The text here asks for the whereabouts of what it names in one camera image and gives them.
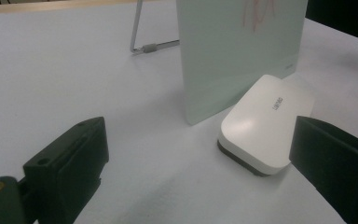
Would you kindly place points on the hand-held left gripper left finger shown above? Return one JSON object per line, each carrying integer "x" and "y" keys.
{"x": 71, "y": 168}

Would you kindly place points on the white whiteboard eraser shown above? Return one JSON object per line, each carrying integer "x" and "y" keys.
{"x": 261, "y": 124}

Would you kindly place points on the metal whiteboard stand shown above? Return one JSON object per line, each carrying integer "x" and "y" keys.
{"x": 149, "y": 47}

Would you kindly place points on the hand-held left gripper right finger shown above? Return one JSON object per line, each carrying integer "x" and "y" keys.
{"x": 335, "y": 155}

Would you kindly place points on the glass desktop whiteboard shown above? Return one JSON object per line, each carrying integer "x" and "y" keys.
{"x": 236, "y": 53}

